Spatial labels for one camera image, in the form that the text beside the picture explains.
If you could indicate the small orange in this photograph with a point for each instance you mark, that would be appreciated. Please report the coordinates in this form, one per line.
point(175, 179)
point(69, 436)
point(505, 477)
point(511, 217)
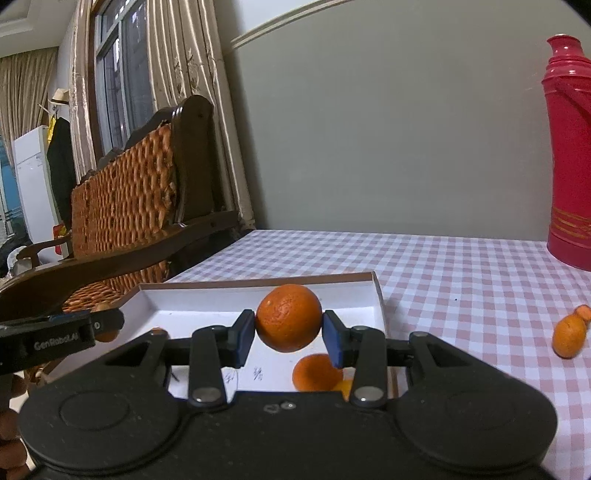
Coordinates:
point(345, 387)

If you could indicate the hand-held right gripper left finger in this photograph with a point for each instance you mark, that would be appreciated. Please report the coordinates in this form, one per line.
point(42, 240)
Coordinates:
point(242, 337)

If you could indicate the red thermos flask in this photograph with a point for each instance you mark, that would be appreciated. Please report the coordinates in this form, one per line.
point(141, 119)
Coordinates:
point(570, 161)

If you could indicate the orange carrot stub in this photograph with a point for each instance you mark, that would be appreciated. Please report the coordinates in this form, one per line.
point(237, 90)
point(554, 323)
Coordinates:
point(584, 313)

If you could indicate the white tall appliance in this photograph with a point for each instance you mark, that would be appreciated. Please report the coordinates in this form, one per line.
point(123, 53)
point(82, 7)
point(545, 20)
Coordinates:
point(34, 184)

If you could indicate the large orange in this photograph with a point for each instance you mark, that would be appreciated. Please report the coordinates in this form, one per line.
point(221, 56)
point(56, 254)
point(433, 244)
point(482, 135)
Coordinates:
point(316, 373)
point(569, 337)
point(288, 317)

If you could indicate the beige striped curtain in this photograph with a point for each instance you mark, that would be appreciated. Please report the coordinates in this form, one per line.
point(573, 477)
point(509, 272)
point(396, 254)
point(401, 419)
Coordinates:
point(194, 83)

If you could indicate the person's left hand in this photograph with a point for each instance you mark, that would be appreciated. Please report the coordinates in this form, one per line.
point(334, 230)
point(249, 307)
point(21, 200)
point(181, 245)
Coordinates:
point(10, 438)

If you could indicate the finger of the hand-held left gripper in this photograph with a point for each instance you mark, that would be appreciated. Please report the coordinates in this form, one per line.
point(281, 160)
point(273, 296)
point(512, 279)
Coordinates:
point(108, 319)

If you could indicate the wooden wicker chair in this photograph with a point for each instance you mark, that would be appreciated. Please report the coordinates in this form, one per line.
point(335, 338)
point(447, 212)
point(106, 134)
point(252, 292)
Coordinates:
point(124, 194)

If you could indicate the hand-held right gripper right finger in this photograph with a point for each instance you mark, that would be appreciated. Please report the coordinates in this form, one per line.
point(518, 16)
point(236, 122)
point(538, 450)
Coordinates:
point(333, 339)

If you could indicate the straw hat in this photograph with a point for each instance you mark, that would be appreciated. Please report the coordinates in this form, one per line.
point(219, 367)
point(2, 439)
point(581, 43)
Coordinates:
point(59, 97)

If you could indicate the window with dark frame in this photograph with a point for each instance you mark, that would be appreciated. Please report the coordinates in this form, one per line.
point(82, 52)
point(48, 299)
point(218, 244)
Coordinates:
point(122, 78)

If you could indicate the dark hanging jacket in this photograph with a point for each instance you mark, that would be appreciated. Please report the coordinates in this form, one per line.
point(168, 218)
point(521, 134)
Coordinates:
point(61, 170)

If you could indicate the pink checked tablecloth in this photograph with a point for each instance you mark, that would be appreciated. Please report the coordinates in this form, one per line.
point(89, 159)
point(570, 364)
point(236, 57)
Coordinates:
point(461, 286)

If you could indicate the brown cardboard box white inside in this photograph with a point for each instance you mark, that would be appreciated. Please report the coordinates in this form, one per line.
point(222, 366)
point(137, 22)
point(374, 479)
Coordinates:
point(194, 304)

